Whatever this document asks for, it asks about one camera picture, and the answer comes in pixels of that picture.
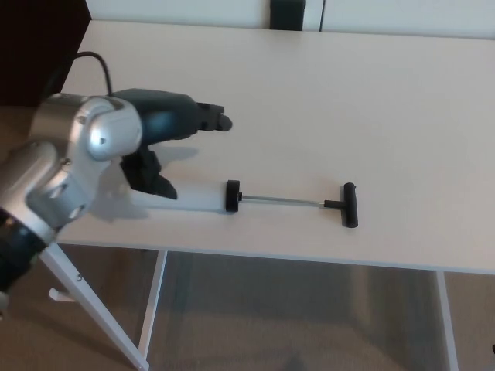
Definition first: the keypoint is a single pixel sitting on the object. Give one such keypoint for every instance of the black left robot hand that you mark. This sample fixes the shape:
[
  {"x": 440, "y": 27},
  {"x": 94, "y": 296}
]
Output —
[{"x": 166, "y": 116}]

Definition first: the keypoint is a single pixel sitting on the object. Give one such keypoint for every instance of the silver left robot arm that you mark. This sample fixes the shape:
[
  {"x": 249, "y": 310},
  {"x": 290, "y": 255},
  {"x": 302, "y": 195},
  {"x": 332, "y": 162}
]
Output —
[{"x": 104, "y": 127}]

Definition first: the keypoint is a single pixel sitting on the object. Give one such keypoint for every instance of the white cabinet row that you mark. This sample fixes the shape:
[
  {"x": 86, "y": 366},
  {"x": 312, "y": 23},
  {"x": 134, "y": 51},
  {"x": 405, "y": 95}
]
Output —
[{"x": 174, "y": 11}]

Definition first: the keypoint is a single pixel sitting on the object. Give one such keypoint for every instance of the dark brown cabinet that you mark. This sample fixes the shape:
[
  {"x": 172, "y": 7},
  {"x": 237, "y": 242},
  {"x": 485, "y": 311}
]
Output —
[{"x": 35, "y": 46}]

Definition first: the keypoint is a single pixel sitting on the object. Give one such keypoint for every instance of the small white peg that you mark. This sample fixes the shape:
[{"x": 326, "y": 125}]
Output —
[{"x": 58, "y": 294}]

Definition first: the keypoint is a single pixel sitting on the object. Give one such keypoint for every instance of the black wall socket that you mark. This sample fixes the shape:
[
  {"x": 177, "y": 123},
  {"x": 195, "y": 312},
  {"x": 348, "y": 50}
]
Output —
[{"x": 287, "y": 13}]

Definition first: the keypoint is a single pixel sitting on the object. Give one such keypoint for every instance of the white desk leg frame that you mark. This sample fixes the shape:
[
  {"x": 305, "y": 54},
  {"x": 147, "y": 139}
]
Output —
[
  {"x": 446, "y": 320},
  {"x": 71, "y": 276}
]

